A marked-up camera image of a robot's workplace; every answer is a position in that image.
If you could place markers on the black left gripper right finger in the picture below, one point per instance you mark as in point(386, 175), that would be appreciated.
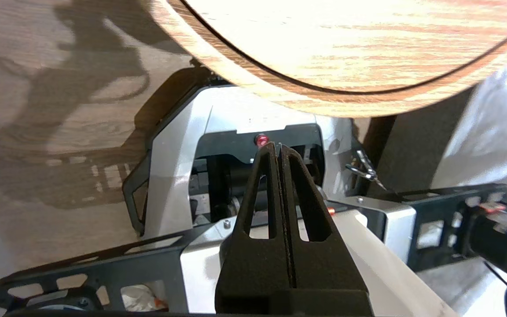
point(332, 277)

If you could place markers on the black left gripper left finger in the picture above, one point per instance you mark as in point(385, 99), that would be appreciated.
point(258, 273)

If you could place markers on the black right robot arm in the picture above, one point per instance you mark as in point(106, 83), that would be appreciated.
point(500, 242)

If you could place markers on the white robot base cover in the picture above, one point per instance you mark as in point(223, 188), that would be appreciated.
point(368, 264)

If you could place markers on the grey fabric bed base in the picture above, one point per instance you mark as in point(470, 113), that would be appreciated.
point(412, 145)

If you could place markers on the white bed sheet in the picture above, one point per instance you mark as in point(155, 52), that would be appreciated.
point(491, 132)

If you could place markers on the round wooden bedside table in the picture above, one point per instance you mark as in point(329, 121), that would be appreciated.
point(346, 44)

